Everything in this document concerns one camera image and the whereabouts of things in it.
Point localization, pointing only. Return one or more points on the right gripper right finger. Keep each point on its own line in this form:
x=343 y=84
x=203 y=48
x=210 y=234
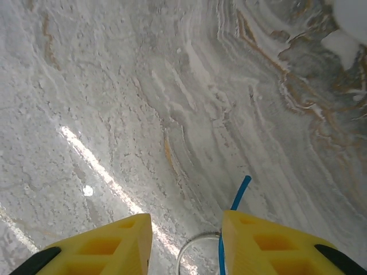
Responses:
x=272 y=249

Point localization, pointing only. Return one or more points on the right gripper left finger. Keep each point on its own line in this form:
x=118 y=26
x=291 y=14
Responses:
x=114 y=252

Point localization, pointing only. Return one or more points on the white plastic basket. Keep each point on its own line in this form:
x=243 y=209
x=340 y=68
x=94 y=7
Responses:
x=344 y=46

